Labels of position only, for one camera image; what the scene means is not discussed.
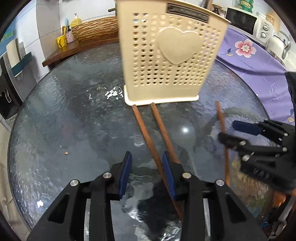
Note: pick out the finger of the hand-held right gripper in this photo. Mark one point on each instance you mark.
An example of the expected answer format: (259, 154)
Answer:
(231, 140)
(245, 127)

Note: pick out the teal cup holder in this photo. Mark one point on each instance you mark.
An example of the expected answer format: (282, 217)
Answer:
(22, 66)

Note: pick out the jar with orange lid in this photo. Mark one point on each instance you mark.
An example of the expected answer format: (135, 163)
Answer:
(269, 19)

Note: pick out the white microwave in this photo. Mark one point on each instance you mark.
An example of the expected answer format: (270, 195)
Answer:
(242, 20)

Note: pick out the white paper cup stack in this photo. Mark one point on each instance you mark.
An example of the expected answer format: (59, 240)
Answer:
(12, 53)

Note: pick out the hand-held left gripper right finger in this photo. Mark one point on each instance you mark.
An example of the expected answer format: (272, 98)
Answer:
(168, 176)

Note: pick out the grey water dispenser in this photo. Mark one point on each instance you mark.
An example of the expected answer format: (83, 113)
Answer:
(7, 92)

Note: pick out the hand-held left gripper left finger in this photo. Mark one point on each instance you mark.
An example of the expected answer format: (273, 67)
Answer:
(124, 176)

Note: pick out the brown wooden chopstick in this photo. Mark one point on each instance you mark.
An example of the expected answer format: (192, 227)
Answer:
(221, 120)
(143, 129)
(161, 129)

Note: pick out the yellow soap bottle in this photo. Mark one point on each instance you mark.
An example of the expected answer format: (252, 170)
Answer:
(75, 21)

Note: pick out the small floral bottle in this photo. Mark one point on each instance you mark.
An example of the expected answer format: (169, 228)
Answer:
(69, 36)

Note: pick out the white kettle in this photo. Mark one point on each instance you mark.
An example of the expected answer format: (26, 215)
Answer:
(276, 45)

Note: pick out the person's right hand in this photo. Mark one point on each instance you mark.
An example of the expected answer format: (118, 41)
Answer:
(281, 199)

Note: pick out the cream perforated utensil holder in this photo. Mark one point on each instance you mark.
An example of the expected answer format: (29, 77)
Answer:
(143, 58)

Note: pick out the purple floral cloth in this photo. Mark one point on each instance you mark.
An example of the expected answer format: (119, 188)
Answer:
(252, 76)

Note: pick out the brown glass bottle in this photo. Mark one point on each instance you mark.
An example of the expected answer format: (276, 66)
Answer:
(216, 9)

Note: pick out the yellow cup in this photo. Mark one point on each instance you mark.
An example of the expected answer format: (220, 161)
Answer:
(61, 41)

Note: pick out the brass faucet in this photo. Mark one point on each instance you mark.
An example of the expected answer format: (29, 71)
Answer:
(112, 10)

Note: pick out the dark wooden counter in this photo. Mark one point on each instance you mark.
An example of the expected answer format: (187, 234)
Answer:
(69, 52)

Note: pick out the woven wicker basket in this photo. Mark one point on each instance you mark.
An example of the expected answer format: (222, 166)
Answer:
(97, 30)

